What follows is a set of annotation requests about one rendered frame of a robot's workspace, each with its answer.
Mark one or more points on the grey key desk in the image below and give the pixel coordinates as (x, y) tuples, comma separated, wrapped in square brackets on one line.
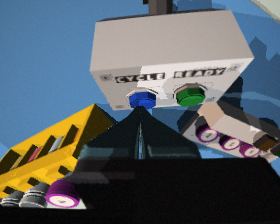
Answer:
[(165, 58)]

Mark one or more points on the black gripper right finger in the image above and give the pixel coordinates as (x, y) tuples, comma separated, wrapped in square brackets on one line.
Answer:
[(159, 141)]

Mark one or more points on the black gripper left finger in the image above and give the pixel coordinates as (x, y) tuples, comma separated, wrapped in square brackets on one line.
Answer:
[(120, 140)]

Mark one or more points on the blue flat mat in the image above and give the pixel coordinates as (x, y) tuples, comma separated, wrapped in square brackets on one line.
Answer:
[(45, 56)]

